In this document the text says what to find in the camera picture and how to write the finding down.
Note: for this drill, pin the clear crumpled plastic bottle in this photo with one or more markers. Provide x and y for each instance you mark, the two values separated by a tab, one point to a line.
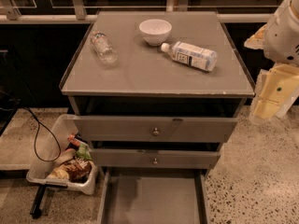
103	48

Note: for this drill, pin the black floor stand bar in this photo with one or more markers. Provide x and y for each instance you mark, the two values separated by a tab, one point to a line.
35	211

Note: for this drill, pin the yellow snack bag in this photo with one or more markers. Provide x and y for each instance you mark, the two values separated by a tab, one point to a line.
59	173

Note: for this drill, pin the metal railing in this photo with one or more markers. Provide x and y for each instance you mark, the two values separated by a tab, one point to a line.
75	11

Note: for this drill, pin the brown snack bag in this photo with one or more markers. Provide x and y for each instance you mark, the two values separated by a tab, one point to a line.
77	169

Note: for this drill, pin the red snack packet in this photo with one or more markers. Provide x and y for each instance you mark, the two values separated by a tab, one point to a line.
73	140

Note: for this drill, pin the grey middle drawer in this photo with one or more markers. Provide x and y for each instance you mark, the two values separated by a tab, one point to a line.
154	158

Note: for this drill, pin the green snack packet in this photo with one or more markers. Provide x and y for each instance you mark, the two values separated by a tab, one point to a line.
83	152

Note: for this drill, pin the clear plastic bin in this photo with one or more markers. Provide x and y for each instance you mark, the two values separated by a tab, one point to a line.
55	151

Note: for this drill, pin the grey bottom drawer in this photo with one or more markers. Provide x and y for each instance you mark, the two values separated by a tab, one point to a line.
153	196

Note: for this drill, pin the grey top drawer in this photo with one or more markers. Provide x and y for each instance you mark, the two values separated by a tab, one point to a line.
155	129

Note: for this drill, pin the grey drawer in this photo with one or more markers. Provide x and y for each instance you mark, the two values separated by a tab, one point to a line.
154	158
153	196
155	129

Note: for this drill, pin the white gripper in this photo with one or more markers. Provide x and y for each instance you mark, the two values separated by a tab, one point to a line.
282	37

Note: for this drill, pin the grey drawer cabinet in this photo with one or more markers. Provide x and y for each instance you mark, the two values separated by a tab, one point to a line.
144	82

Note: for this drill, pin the white ceramic bowl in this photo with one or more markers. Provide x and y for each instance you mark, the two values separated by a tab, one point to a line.
155	31

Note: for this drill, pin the blue label plastic bottle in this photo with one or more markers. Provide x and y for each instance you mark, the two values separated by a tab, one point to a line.
191	55

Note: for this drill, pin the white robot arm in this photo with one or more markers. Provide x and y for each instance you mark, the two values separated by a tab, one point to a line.
277	89

